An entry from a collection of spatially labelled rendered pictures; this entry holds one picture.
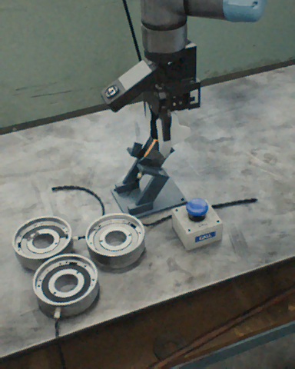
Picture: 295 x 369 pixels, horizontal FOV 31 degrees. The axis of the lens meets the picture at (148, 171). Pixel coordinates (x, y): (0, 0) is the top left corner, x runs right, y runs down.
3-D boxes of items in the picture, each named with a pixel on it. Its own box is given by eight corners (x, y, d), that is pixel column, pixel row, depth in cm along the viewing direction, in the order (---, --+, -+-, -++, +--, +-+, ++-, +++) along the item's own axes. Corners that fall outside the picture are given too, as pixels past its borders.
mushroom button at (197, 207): (191, 234, 95) (191, 214, 92) (182, 220, 98) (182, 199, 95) (211, 227, 96) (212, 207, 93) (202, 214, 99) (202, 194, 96)
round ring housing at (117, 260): (114, 281, 90) (111, 265, 88) (76, 250, 97) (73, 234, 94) (157, 248, 96) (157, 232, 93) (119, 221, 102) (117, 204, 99)
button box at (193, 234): (187, 252, 95) (187, 233, 92) (171, 226, 100) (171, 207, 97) (227, 239, 97) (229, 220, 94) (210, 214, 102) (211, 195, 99)
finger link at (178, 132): (195, 157, 98) (191, 111, 94) (166, 165, 97) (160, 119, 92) (188, 151, 101) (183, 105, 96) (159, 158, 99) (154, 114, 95)
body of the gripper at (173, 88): (200, 111, 94) (202, 48, 87) (156, 123, 92) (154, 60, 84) (182, 91, 100) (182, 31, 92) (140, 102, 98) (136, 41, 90)
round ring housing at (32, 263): (17, 279, 92) (12, 264, 89) (15, 237, 100) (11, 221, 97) (77, 267, 93) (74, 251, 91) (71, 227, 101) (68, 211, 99)
